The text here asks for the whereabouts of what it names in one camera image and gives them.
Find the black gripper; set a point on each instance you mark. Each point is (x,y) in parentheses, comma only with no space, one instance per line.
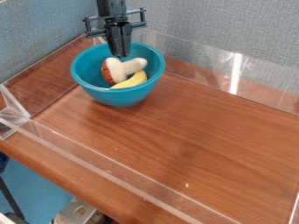
(115,23)

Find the white and brown toy mushroom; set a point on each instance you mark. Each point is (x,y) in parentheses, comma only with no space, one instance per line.
(116,70)

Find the blue plastic bowl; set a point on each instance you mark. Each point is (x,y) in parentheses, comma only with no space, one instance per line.
(85,72)

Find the yellow toy banana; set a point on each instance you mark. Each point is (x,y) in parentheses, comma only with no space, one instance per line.
(137,79)

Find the grey metal base below table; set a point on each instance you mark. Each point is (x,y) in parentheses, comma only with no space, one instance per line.
(79,213)

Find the clear acrylic barrier wall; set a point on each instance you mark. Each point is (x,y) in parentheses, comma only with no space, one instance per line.
(203,153)

